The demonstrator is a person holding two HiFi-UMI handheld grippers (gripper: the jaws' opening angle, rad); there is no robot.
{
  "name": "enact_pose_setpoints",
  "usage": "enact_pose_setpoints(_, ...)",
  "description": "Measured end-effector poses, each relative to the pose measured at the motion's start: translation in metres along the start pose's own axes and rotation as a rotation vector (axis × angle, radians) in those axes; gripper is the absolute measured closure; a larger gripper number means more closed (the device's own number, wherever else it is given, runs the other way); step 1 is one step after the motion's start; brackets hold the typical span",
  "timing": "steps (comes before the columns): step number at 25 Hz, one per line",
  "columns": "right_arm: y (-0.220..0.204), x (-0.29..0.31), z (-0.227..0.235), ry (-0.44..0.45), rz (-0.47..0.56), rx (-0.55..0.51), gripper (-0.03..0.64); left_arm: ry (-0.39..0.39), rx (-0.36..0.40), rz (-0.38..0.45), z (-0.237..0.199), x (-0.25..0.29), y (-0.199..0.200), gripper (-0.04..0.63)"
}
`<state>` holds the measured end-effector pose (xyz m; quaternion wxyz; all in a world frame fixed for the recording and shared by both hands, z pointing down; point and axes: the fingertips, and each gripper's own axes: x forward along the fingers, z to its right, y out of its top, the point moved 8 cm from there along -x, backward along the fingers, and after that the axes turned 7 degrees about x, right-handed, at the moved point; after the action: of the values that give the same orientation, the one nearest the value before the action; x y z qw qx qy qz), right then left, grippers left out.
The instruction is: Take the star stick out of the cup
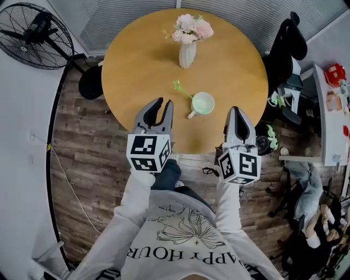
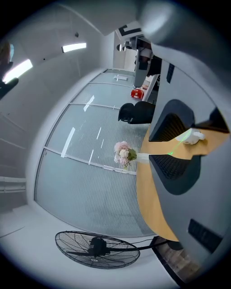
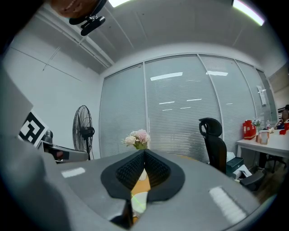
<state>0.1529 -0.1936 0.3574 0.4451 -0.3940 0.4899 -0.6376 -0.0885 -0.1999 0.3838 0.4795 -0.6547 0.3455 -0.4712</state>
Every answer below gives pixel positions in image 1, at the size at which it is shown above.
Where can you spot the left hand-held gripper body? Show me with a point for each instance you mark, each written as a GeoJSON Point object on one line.
{"type": "Point", "coordinates": [143, 147]}

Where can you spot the black green patterned helmet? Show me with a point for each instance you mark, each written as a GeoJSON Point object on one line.
{"type": "Point", "coordinates": [269, 136]}

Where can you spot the white rectangular desk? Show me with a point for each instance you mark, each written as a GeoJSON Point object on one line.
{"type": "Point", "coordinates": [325, 131]}

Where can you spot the person's left forearm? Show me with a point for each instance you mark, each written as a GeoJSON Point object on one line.
{"type": "Point", "coordinates": [134, 197]}

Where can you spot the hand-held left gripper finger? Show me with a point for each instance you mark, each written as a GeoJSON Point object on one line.
{"type": "Point", "coordinates": [169, 120]}
{"type": "Point", "coordinates": [147, 115]}

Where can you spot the person's dark trousers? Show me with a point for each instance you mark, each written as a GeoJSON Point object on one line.
{"type": "Point", "coordinates": [166, 175]}

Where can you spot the orange box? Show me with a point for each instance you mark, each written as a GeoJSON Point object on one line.
{"type": "Point", "coordinates": [334, 101]}

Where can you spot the person's right forearm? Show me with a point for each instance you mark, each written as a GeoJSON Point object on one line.
{"type": "Point", "coordinates": [228, 207]}

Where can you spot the white ribbed vase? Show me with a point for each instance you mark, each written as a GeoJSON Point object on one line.
{"type": "Point", "coordinates": [187, 56]}

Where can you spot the black office chair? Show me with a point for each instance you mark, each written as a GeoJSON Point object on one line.
{"type": "Point", "coordinates": [287, 41]}

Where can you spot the black standing fan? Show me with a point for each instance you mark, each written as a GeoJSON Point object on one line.
{"type": "Point", "coordinates": [32, 35]}

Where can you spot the green star stirrer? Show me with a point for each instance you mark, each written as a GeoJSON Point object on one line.
{"type": "Point", "coordinates": [177, 85]}

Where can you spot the white mug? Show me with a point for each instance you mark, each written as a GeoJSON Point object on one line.
{"type": "Point", "coordinates": [203, 104]}

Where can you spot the small brown box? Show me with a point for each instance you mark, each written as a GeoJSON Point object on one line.
{"type": "Point", "coordinates": [218, 154]}

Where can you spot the black swivel chair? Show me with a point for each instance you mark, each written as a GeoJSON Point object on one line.
{"type": "Point", "coordinates": [298, 254]}

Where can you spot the person's white printed sweatshirt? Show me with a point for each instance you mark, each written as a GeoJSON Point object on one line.
{"type": "Point", "coordinates": [153, 246]}

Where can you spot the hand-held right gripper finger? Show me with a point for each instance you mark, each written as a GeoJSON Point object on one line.
{"type": "Point", "coordinates": [248, 128]}
{"type": "Point", "coordinates": [232, 125]}

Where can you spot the pink flower bouquet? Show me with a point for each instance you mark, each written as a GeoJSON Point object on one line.
{"type": "Point", "coordinates": [188, 27]}

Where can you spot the white wall socket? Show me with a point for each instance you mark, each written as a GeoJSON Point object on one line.
{"type": "Point", "coordinates": [30, 159]}

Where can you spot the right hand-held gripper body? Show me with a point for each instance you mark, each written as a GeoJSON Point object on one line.
{"type": "Point", "coordinates": [243, 164]}

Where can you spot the round wooden table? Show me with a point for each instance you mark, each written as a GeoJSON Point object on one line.
{"type": "Point", "coordinates": [232, 82]}

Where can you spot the red gift box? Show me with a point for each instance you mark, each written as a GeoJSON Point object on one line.
{"type": "Point", "coordinates": [335, 73]}

